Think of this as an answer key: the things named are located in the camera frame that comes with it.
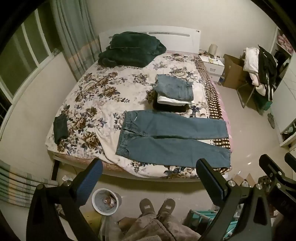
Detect white trash bin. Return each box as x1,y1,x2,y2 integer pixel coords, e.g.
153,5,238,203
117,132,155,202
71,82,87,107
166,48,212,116
92,188,120,216

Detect teal rack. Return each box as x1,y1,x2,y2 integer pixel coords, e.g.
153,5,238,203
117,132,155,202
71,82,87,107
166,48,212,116
184,209,239,241

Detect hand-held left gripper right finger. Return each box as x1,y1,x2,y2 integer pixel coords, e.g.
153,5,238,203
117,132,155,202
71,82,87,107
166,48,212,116
195,158,272,241

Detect person's slipper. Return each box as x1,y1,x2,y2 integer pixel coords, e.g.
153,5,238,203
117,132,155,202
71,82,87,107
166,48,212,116
139,198,155,217
157,198,176,220

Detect person's fleece trousers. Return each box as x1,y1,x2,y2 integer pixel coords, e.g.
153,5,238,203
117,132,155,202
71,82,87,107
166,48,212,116
120,213,202,241

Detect white bed headboard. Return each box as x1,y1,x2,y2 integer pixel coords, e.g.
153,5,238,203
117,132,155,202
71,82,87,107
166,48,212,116
99,25,201,56

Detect green bin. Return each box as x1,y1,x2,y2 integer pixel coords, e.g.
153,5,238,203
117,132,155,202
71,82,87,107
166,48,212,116
261,95,274,114

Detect folded black garment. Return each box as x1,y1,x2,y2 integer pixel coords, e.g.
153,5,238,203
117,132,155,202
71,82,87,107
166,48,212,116
153,92,191,114

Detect white wardrobe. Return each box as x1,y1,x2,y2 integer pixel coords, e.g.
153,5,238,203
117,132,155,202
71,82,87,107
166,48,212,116
269,57,296,148

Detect white nightstand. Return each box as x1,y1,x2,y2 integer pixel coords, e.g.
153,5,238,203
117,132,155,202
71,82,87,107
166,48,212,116
199,54,225,82

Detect person's right slipper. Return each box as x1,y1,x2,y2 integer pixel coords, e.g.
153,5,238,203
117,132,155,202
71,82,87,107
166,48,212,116
157,198,176,220

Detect dark green blanket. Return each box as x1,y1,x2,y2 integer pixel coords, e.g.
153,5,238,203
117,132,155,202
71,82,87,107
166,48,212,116
97,31,167,68

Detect white shelf with pink items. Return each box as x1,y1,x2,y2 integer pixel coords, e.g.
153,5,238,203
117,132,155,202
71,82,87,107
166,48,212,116
275,27,295,56

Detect brown checked bed sheet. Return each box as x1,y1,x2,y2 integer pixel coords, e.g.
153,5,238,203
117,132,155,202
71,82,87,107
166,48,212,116
193,57,232,175

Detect blue denim pants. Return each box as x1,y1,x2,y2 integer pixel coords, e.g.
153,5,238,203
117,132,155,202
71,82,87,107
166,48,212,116
115,110,232,168

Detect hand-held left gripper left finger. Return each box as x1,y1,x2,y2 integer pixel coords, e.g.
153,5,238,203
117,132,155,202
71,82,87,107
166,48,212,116
26,158,103,241

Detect small dark cloth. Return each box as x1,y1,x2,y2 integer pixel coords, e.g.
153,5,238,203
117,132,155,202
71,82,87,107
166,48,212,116
53,115,69,144

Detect cardboard scrap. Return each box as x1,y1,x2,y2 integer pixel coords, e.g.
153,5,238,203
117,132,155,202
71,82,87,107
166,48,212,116
231,173,256,187

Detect window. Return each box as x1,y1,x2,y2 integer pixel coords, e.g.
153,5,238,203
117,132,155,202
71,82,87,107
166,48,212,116
0,9,63,100

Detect metal chair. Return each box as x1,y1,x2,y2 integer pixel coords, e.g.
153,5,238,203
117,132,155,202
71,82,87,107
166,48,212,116
237,71,260,108

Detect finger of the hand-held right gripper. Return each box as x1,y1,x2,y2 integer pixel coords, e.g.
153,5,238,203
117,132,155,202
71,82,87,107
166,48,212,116
258,154,290,186
284,152,296,168

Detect striped cloth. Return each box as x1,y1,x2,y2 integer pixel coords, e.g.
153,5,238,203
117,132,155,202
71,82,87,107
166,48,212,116
0,160,59,207

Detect striped curtain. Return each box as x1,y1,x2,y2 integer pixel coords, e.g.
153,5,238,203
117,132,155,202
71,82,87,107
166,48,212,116
49,0,102,82

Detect floral blanket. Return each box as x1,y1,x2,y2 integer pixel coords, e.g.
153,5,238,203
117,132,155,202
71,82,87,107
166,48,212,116
45,54,232,179

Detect person's left slipper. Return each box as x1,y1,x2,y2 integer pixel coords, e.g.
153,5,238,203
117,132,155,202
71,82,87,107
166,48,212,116
139,198,155,217

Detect cardboard box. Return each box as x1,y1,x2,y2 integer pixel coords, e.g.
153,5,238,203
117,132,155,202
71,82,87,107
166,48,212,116
222,54,248,90

